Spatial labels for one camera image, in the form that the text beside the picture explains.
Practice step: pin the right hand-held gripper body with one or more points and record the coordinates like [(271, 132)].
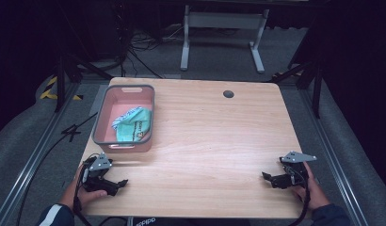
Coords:
[(293, 179)]

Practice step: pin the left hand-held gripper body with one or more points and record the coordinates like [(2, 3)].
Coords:
[(98, 174)]

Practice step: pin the person's right hand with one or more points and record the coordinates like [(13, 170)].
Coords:
[(315, 194)]

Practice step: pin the person's left hand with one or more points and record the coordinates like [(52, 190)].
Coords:
[(76, 196)]

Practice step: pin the person's dark printed clothing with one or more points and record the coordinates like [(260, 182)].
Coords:
[(144, 221)]

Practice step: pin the black tape cross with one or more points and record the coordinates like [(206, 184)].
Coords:
[(71, 132)]

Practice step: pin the teal packet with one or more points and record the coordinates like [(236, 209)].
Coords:
[(134, 127)]

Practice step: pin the blue white striped packet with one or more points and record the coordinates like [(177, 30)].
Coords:
[(125, 117)]

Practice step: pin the pink basket with grey rim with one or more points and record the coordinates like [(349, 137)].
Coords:
[(119, 103)]

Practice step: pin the black metal stand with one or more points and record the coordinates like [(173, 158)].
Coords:
[(316, 88), (61, 81)]

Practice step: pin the aluminium floor rail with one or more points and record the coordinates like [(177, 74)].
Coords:
[(31, 163), (335, 163)]

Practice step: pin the grey metal desk frame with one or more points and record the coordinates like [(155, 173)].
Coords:
[(224, 22)]

